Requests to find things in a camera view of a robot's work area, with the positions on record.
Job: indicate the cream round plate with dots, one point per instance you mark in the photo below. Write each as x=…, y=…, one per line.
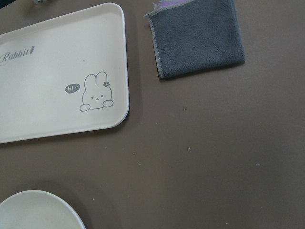
x=36, y=209

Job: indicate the cream rabbit tray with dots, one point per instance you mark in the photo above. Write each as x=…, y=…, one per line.
x=64, y=75

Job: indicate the grey folded cloth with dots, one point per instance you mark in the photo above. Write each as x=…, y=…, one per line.
x=195, y=35

